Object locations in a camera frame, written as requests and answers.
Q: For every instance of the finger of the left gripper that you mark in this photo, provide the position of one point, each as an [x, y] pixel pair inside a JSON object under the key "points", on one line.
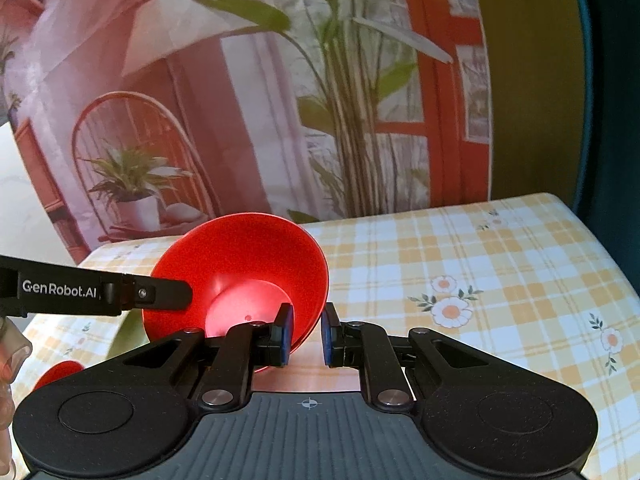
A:
{"points": [[145, 292]]}

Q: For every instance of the orange square plate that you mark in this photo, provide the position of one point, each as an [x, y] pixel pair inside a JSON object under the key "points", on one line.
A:
{"points": [[306, 372]]}

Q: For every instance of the large red bowl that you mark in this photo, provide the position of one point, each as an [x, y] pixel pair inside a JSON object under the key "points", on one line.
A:
{"points": [[241, 268]]}

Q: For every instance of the person's left hand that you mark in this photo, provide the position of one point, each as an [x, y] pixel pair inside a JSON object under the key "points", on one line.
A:
{"points": [[15, 349]]}

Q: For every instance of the printed backdrop poster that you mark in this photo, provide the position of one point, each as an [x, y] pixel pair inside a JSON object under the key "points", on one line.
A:
{"points": [[146, 118]]}

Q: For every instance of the small red bowl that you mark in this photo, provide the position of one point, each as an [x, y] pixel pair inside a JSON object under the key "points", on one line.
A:
{"points": [[58, 371]]}

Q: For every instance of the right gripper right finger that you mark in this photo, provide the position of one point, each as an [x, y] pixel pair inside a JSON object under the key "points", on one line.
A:
{"points": [[379, 358]]}

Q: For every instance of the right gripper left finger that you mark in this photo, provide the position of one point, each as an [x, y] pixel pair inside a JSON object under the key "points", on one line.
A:
{"points": [[232, 359]]}

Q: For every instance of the green square plate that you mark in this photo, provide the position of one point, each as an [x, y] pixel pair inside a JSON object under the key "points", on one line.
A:
{"points": [[130, 335]]}

